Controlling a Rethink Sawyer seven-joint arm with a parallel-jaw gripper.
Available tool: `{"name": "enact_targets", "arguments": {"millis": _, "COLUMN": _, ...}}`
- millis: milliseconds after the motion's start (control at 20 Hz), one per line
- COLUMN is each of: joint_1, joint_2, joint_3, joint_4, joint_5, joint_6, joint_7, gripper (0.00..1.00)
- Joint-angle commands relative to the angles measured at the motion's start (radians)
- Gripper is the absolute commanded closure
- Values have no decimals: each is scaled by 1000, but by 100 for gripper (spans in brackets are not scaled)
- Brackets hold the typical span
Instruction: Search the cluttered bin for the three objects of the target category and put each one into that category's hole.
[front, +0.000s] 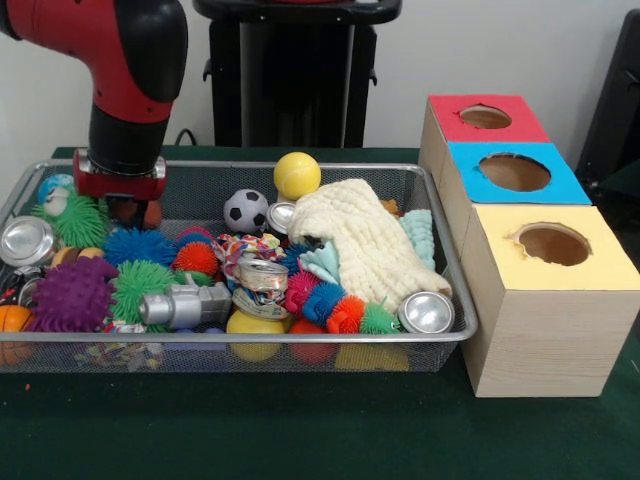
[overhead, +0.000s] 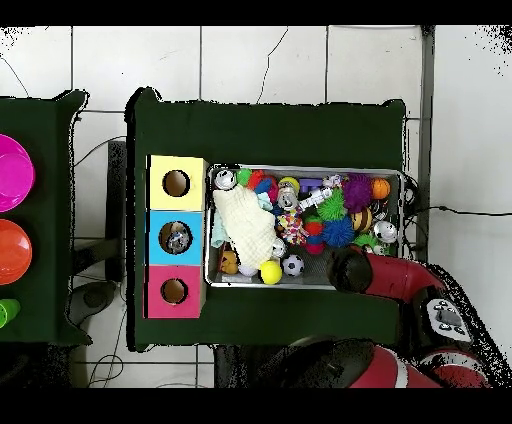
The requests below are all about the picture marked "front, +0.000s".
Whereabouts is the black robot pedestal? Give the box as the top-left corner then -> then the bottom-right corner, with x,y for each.
193,0 -> 403,149

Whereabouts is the bag of coloured spiky balls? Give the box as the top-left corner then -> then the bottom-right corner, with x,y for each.
283,270 -> 401,337

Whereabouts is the brown toy football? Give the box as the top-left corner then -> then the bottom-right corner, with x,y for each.
108,198 -> 164,230

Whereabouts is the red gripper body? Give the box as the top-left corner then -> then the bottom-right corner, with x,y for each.
72,148 -> 169,202

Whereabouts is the crushed silver can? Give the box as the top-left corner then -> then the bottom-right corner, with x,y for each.
0,215 -> 58,268

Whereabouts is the purple spiky ball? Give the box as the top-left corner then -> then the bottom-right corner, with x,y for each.
25,254 -> 117,334

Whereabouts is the clear mesh bin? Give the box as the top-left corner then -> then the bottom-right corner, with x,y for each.
0,158 -> 478,374

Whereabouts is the green spiky ball with eyes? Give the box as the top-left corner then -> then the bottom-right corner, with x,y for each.
30,188 -> 109,250

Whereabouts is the yellow ball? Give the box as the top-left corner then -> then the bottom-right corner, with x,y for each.
274,152 -> 323,201

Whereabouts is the blue spiky ball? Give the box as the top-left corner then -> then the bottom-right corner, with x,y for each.
102,228 -> 179,269

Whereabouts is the cream knitted cloth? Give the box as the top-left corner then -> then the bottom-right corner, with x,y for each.
288,180 -> 453,313

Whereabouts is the mint green cloth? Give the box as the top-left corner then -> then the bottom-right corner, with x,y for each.
298,208 -> 437,287

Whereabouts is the small soccer ball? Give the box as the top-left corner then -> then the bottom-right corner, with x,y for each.
223,188 -> 270,234

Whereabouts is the wooden box with three holes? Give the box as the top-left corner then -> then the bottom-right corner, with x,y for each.
419,95 -> 640,399

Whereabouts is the red silver soda can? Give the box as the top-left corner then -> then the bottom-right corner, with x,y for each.
397,292 -> 456,336

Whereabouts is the plain green spiky ball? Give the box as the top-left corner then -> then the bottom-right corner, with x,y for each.
108,260 -> 181,327

